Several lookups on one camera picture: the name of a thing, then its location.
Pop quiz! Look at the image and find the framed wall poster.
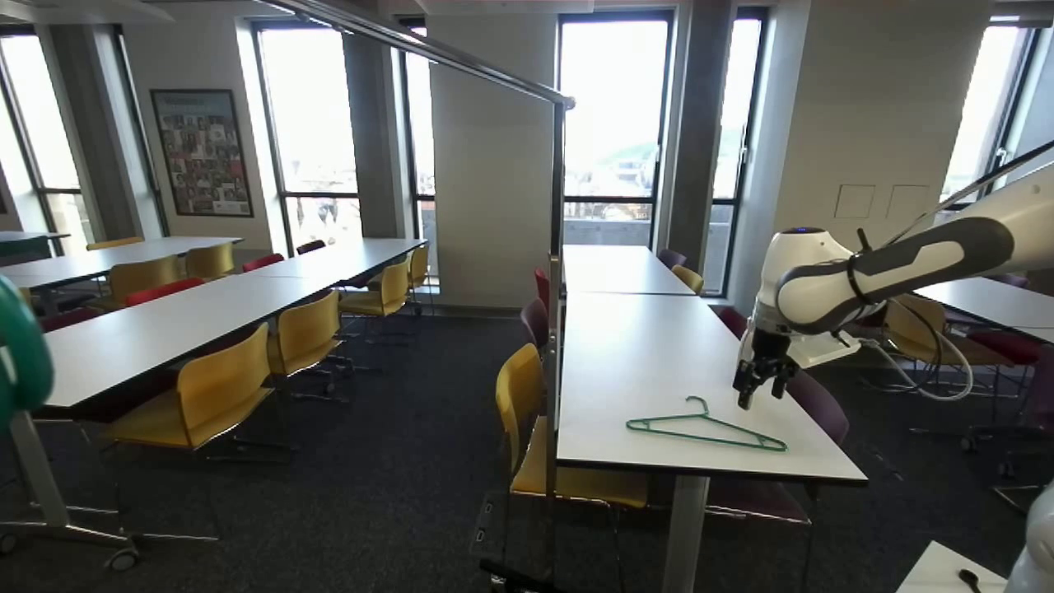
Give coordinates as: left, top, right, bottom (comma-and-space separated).
147, 84, 258, 219

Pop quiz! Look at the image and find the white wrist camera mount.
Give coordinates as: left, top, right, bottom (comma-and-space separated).
786, 327, 865, 371

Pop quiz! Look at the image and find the yellow chair with black legs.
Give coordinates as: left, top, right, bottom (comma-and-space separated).
473, 339, 652, 588

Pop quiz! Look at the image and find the small white table corner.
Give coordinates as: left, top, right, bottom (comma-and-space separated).
897, 536, 1011, 593

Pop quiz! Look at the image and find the green wire clothes hanger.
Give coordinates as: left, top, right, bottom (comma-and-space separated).
622, 391, 790, 453

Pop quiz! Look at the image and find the white work table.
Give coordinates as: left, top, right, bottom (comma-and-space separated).
554, 290, 869, 593

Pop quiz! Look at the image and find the robot cable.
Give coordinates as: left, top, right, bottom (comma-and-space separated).
842, 225, 977, 406

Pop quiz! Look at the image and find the white short table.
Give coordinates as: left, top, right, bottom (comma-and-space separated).
559, 240, 699, 300

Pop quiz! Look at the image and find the teal green rounded object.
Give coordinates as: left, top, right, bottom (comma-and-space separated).
0, 273, 57, 430

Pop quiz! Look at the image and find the silver metal rod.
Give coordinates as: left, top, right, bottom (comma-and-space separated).
272, 0, 579, 111

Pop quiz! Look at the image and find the white table under poster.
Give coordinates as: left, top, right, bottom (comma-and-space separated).
0, 235, 243, 293

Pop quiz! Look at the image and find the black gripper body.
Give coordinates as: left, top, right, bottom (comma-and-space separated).
735, 317, 798, 382

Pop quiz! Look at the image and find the black vertical rack pole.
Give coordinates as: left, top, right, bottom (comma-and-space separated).
549, 103, 568, 333

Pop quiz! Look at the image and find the long white table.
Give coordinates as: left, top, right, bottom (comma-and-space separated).
38, 235, 426, 420

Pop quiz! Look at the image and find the dark red chair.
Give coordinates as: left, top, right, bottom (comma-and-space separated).
38, 303, 106, 333
707, 300, 749, 342

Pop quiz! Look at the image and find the black framed window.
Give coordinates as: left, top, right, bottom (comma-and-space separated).
704, 5, 771, 300
554, 11, 677, 249
937, 11, 1054, 206
248, 17, 367, 258
396, 44, 440, 290
0, 28, 94, 252

